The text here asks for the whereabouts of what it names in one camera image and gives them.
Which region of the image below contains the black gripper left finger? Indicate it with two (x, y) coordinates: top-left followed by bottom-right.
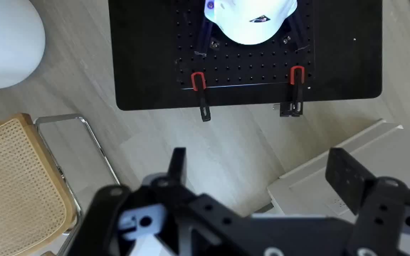
(68, 148), (244, 256)

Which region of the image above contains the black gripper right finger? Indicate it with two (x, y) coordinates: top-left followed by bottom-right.
(325, 148), (410, 256)

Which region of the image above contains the red black clamp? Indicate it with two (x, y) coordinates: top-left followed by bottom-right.
(191, 72), (211, 123)
(281, 66), (307, 117)

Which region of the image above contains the wicker cantilever chair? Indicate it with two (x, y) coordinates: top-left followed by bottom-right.
(0, 113), (123, 256)

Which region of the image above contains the round white table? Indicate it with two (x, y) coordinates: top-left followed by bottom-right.
(0, 0), (46, 90)

